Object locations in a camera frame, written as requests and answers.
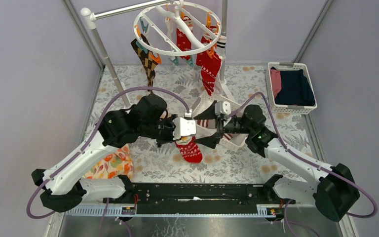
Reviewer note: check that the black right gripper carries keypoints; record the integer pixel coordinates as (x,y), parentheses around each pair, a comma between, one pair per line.
(211,140)

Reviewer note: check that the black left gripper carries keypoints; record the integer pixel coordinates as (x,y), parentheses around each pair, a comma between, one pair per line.
(169,131)

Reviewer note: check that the red dotted sock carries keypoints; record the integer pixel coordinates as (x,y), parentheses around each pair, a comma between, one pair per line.
(210,67)

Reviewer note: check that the orange clothes clip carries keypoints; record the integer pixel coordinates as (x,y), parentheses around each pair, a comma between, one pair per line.
(211,52)
(156,58)

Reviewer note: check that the white sock with black stripes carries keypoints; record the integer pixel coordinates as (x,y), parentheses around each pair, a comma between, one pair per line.
(221,47)

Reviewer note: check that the white round clip hanger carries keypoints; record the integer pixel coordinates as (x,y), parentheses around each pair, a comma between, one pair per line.
(159,20)

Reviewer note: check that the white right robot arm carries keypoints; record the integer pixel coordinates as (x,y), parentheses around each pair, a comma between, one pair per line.
(329,188)

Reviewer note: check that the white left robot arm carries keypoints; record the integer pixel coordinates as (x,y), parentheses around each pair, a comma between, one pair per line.
(64,186)

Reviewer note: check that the teal clothes clip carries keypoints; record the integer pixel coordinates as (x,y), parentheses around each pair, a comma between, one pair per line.
(188,59)

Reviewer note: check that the brown striped sock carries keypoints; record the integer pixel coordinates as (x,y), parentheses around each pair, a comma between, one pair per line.
(206,123)

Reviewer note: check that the white sock basket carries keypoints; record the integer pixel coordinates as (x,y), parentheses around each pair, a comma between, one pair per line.
(232,142)

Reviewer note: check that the floral patterned table mat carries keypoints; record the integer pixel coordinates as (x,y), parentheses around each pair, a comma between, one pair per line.
(165,164)

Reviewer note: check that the orange floral cloth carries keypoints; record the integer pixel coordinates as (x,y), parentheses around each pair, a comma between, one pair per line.
(117,163)

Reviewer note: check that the brown argyle sock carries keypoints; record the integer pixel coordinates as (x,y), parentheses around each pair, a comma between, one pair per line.
(148,64)

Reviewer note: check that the pink folded cloth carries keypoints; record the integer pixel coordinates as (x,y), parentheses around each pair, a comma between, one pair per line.
(275,76)

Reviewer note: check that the red white hanging sock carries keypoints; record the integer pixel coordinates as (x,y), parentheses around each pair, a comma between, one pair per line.
(183,42)

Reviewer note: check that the white basket with dark clothes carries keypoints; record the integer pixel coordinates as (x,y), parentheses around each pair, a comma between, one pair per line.
(292,109)

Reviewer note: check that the dark navy folded cloth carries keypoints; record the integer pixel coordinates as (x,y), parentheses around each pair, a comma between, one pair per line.
(296,89)

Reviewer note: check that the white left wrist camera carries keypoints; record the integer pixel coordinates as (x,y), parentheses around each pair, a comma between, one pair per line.
(184,127)

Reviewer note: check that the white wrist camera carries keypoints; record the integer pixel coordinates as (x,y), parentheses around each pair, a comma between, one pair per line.
(222,108)
(184,127)

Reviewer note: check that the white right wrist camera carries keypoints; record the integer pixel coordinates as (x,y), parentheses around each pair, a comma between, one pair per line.
(222,108)

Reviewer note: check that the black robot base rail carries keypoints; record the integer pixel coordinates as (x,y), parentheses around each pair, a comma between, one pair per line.
(198,199)

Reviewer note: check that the silver drying rack frame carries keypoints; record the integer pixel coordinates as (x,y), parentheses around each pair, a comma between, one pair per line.
(107,62)

